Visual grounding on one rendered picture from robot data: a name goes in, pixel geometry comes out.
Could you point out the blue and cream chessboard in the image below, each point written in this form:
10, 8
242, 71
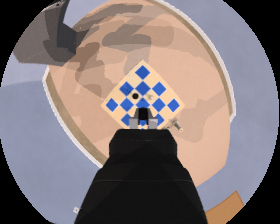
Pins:
143, 80

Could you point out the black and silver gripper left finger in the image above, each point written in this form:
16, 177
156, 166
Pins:
133, 121

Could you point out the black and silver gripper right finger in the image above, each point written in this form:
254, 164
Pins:
151, 121

